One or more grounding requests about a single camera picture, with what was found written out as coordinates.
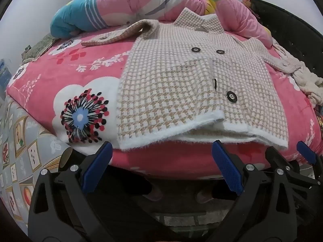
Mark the green patterned cloth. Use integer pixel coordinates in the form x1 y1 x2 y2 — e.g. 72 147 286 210
21 34 60 63

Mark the cream knitted cloth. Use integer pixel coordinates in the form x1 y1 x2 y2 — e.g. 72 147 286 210
273 39 323 106

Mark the grey patterned bed sheet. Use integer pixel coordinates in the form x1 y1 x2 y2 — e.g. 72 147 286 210
0 96 73 222

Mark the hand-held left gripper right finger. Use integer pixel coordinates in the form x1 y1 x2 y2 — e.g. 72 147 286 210
212 140 298 242

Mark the pink slipper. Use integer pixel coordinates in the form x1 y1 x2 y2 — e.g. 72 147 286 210
196 189 215 204
141 181 163 202

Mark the pink and blue quilt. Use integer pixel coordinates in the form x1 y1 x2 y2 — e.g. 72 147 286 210
50 0 274 47

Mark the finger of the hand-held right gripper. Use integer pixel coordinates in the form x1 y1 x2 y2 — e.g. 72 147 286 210
296 141 318 166
265 146 319 190

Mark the pink floral blanket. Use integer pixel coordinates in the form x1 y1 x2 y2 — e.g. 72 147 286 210
6 26 323 179

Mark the black padded headboard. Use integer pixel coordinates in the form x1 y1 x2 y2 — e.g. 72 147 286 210
249 0 323 81

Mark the beige houndstooth coat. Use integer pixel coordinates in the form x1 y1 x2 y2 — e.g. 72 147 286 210
81 7 302 152

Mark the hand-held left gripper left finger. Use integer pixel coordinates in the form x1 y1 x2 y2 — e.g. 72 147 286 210
28 141 113 242

